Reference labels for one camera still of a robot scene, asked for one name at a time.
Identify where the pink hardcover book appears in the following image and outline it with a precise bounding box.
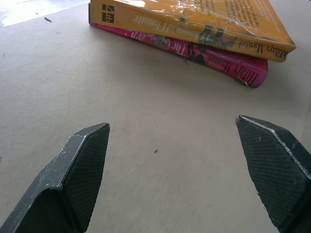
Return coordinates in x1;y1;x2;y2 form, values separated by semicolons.
88;3;269;89

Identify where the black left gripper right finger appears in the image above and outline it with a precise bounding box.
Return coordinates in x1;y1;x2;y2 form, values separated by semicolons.
235;115;311;233

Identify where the yellow hardcover book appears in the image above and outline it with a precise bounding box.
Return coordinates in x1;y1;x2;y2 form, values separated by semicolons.
90;0;297;63

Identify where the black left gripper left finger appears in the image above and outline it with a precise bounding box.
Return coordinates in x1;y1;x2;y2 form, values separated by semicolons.
0;122;110;233

